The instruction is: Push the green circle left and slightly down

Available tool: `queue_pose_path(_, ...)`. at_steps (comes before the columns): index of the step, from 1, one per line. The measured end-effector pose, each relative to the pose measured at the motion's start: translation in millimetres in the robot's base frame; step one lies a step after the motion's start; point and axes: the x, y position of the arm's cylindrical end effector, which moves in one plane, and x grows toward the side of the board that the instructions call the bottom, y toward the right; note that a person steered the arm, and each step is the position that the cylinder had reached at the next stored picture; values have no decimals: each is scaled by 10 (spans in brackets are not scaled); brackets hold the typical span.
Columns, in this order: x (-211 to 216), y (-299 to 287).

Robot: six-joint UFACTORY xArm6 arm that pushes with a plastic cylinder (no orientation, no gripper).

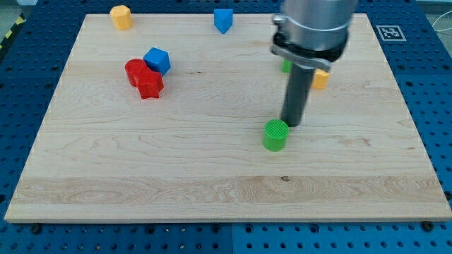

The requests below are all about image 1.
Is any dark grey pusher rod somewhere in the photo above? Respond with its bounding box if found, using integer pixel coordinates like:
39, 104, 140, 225
280, 64, 315, 127

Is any green cylinder block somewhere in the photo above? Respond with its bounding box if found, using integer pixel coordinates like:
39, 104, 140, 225
262, 119, 290, 152

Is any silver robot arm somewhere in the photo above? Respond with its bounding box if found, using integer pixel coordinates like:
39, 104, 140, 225
270, 0, 357, 127

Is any yellow block behind rod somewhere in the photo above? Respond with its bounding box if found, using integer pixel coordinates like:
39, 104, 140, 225
311, 69, 330, 90

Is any green block behind rod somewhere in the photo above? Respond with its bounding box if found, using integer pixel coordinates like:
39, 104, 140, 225
281, 59, 292, 73

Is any blue triangle block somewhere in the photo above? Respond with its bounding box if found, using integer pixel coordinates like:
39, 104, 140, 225
213, 8, 234, 34

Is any white fiducial marker tag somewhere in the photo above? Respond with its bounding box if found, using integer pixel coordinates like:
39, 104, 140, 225
376, 25, 406, 42

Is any wooden board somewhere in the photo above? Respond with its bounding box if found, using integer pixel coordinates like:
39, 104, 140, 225
5, 14, 451, 224

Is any blue cube block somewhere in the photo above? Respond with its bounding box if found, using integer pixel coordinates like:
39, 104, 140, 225
143, 47, 171, 76

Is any red star block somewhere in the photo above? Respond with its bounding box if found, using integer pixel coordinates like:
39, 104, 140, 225
135, 69, 164, 99

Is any red cylinder block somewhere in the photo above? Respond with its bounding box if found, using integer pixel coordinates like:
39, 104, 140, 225
124, 59, 147, 87

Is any yellow hexagon block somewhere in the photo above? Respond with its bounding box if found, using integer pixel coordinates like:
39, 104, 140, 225
109, 5, 133, 30

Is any white cable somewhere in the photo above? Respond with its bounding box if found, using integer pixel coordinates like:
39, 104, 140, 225
431, 10, 452, 37

